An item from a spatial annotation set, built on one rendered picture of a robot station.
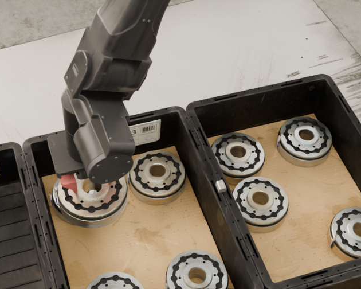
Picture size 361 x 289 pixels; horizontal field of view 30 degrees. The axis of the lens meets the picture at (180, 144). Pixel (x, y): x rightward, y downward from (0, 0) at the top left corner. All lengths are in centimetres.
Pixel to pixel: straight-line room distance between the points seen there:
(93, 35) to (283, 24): 105
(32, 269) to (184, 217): 28
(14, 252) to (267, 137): 53
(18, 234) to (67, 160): 33
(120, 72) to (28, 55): 90
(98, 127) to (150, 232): 44
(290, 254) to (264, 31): 73
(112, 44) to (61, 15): 209
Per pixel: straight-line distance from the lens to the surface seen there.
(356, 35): 291
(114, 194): 101
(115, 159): 80
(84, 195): 100
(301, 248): 123
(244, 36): 175
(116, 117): 82
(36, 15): 286
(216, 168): 117
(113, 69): 80
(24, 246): 122
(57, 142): 94
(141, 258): 119
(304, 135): 136
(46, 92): 160
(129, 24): 76
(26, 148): 121
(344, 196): 131
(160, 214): 123
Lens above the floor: 187
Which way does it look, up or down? 52 degrees down
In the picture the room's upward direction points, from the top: 5 degrees clockwise
